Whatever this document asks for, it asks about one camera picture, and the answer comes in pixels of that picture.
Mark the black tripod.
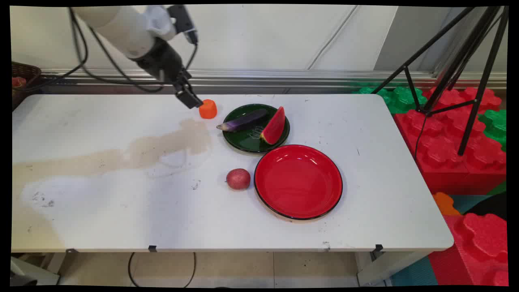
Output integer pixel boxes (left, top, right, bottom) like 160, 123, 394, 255
371, 6, 509, 157

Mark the brown wicker basket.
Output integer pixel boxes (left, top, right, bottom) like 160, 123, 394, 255
11, 62, 42, 111

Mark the black wrist camera white mount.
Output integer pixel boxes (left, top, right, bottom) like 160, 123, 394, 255
144, 5, 199, 45

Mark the green foam block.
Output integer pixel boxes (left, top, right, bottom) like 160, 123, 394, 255
352, 83, 429, 115
478, 109, 507, 151

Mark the black floor cable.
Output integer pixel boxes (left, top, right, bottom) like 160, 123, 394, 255
128, 252, 197, 288

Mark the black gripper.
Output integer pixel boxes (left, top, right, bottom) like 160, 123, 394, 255
132, 38, 204, 110

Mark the white table leg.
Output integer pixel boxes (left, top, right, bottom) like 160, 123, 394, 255
357, 251, 431, 287
10, 253, 67, 286

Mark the toy watermelon slice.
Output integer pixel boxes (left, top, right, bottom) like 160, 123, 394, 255
259, 106, 286, 146

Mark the white wall cable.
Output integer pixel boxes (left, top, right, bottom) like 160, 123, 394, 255
306, 5, 360, 70

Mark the red toy apple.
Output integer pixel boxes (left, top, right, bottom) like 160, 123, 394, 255
225, 168, 251, 191

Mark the orange toy fruit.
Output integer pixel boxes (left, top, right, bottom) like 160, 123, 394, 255
199, 99, 218, 120

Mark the large red foam block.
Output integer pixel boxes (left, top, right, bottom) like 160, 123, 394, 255
395, 86, 507, 195

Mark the aluminium wall rail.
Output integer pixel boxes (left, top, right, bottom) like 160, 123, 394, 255
41, 68, 507, 90

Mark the dark green plate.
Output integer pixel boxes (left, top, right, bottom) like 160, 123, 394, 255
222, 104, 290, 154

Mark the orange foam piece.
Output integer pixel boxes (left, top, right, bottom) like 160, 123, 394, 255
432, 192, 461, 216

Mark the purple toy eggplant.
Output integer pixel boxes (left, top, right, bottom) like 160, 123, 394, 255
216, 108, 268, 133

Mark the red plate black rim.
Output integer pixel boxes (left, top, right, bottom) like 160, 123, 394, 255
254, 144, 343, 221

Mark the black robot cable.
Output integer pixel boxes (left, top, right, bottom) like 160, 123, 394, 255
24, 7, 198, 94

